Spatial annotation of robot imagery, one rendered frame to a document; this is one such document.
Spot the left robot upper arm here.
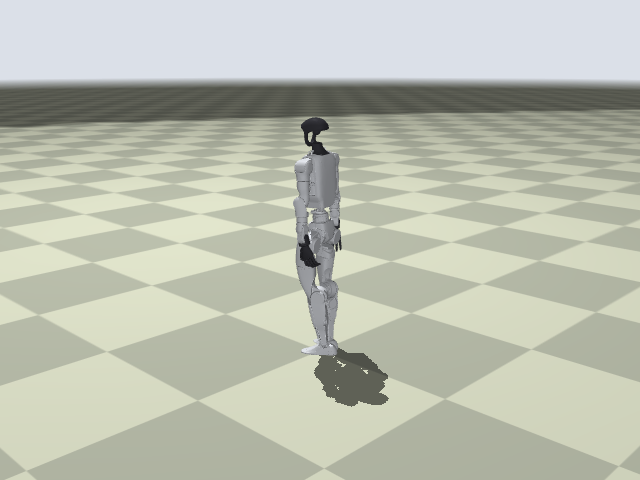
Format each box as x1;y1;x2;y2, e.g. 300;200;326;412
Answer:
293;158;313;207

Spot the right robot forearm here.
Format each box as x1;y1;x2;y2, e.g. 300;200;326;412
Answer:
329;192;340;226

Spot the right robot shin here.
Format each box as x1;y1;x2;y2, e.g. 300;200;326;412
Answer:
326;281;338;341

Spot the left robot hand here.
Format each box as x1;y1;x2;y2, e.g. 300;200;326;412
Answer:
298;234;321;268

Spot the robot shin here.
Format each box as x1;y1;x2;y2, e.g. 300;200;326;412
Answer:
326;281;338;341
307;291;329;348

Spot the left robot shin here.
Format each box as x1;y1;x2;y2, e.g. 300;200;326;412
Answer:
307;291;329;348

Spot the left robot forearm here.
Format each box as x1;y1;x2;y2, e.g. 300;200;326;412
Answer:
293;198;309;244

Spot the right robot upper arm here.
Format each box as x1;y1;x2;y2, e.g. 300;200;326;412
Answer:
332;152;339;196

